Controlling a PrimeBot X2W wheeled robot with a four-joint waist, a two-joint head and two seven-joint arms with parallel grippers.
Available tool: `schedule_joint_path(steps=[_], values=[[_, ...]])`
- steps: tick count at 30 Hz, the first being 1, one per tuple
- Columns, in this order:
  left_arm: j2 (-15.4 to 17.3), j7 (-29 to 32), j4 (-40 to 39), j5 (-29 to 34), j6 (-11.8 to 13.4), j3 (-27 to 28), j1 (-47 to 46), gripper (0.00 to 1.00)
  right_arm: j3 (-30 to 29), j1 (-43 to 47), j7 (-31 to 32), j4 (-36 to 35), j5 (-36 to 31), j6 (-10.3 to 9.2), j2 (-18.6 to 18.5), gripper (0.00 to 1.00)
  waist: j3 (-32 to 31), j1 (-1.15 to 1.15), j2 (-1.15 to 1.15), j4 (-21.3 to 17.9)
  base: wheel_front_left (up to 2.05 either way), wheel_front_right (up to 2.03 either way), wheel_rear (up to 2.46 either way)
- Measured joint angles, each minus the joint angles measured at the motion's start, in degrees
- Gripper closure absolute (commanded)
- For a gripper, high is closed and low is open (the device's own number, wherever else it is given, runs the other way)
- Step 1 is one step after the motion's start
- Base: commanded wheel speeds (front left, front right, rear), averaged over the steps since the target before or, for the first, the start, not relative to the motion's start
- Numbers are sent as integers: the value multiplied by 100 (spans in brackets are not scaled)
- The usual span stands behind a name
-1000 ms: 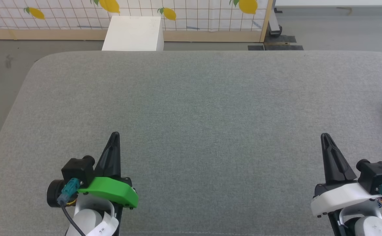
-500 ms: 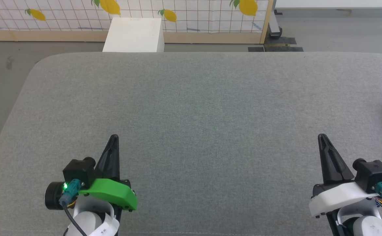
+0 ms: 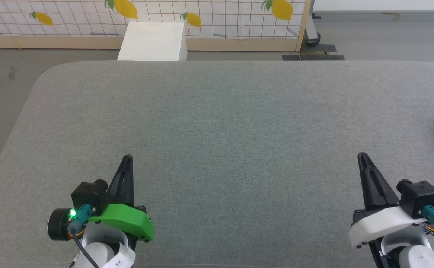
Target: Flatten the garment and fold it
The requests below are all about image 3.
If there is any lemon print tile backdrop panel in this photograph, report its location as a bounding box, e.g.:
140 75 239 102
0 0 312 52

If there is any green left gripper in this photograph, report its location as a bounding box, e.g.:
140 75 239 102
48 156 155 243

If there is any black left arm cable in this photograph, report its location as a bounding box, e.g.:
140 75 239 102
67 204 100 268

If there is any grey backdrop stand foot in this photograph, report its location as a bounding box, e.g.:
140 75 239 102
304 13 321 47

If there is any white paper label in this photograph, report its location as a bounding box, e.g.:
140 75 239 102
102 246 136 268

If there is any white box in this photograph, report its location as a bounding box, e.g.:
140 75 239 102
117 22 188 61

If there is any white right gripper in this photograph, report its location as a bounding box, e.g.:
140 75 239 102
348 153 428 249

